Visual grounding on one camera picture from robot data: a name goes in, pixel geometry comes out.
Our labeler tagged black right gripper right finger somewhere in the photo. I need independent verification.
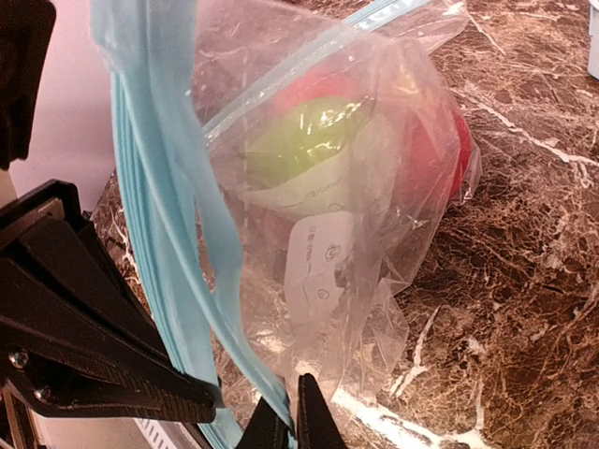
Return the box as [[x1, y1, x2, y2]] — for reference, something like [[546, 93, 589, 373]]
[[297, 374, 347, 449]]

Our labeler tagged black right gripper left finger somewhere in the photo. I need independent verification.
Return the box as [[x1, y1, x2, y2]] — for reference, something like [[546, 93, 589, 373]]
[[236, 398, 288, 449]]

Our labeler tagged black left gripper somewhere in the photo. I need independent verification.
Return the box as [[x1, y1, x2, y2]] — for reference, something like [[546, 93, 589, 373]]
[[1, 181, 216, 448]]

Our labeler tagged clear zip bag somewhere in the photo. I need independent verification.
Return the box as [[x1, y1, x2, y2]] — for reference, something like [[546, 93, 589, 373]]
[[91, 1, 471, 448], [193, 1, 478, 305]]

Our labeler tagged green pear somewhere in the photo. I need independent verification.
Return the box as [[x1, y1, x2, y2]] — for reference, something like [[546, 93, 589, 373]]
[[244, 96, 370, 189]]

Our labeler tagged red wrinkled fruit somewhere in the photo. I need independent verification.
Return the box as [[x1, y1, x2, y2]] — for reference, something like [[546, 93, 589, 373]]
[[394, 97, 475, 209]]

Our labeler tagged red tomato with stem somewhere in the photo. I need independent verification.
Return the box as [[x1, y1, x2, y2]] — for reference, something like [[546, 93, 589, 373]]
[[274, 73, 359, 111]]

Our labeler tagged light blue plastic basket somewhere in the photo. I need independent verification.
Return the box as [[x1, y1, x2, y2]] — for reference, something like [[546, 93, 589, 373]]
[[587, 0, 599, 80]]

